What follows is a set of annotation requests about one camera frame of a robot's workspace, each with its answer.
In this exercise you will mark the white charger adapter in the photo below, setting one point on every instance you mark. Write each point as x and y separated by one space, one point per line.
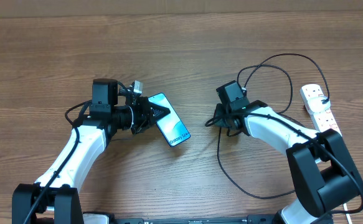
317 104

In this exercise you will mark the white power strip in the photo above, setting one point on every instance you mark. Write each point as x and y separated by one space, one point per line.
321 114

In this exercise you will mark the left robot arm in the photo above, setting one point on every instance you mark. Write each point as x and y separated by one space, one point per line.
54 196

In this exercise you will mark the Samsung Galaxy smartphone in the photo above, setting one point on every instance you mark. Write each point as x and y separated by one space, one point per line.
171 126

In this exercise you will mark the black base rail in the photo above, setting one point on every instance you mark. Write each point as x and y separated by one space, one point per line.
196 220

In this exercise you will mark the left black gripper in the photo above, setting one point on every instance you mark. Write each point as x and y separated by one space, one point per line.
147 118

